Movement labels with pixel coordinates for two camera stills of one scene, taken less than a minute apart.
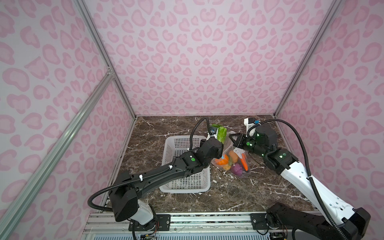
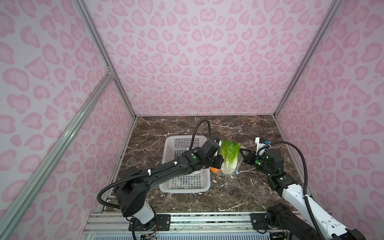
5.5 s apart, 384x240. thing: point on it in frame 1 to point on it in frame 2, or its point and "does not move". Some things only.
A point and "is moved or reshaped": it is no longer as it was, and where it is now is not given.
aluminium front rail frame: (182, 223) does not move
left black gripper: (220, 152) does not move
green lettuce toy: (221, 132) to (229, 153)
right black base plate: (259, 222) does not move
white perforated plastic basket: (200, 182) does not move
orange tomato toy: (224, 160) is moved or reshaped
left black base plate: (161, 222) does not move
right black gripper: (240, 140) to (250, 157)
